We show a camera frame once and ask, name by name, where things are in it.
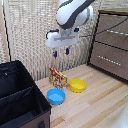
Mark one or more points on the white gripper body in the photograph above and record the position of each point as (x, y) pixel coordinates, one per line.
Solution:
(61, 39)

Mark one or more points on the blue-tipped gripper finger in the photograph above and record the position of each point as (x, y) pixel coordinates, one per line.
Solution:
(67, 51)
(55, 53)

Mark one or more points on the granola snack bag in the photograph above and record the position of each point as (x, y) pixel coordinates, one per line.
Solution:
(57, 77)

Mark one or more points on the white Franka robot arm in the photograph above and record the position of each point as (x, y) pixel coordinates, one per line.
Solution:
(71, 11)

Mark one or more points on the dark wooden drawer cabinet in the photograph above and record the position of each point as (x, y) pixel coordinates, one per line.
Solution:
(93, 38)

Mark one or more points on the beige woven folding screen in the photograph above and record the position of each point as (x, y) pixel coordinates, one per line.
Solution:
(30, 33)

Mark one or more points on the yellow plastic bowl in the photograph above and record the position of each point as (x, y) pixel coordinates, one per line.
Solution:
(77, 85)

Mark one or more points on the blue plastic bowl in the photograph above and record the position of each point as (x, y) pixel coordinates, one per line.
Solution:
(56, 97)

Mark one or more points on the black fabric storage box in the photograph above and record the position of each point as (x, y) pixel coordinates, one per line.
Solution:
(20, 96)

